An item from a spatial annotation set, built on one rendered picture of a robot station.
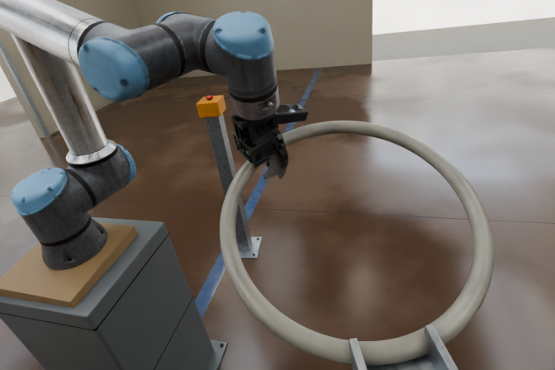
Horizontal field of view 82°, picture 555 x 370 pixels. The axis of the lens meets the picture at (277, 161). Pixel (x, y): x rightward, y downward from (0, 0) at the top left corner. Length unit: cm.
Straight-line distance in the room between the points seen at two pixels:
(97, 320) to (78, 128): 55
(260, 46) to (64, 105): 70
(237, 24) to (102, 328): 93
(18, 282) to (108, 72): 90
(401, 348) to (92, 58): 59
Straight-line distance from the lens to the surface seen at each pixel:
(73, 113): 110
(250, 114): 59
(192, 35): 58
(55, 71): 107
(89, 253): 121
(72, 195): 114
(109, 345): 120
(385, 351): 54
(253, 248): 229
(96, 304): 112
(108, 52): 50
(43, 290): 121
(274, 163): 71
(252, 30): 53
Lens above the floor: 157
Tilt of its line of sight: 29 degrees down
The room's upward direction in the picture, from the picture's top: 9 degrees counter-clockwise
